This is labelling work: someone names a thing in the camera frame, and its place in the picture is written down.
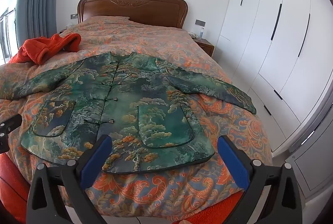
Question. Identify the white wardrobe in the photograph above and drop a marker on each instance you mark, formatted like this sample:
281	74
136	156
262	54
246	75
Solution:
280	53

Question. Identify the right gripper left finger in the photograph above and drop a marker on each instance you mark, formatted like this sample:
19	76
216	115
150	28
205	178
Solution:
45	204

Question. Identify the wooden headboard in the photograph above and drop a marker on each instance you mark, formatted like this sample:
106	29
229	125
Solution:
167	13

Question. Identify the wooden nightstand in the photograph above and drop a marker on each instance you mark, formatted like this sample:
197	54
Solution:
205	45

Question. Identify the red fleece garment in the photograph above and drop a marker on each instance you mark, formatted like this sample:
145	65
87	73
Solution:
39	50

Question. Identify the orange fleece bed sheet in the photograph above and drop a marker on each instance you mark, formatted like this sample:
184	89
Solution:
14	189

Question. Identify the plastic water bottle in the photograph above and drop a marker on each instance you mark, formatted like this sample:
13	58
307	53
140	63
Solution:
201	33

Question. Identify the orange floral bed quilt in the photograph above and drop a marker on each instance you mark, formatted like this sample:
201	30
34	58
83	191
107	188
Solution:
175	194

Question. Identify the grey wall switch panel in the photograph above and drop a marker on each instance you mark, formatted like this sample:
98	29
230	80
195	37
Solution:
200	23

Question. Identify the green landscape print jacket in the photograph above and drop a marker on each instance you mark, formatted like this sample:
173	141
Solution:
138	100

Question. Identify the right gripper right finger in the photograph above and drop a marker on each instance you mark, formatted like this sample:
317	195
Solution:
283	203

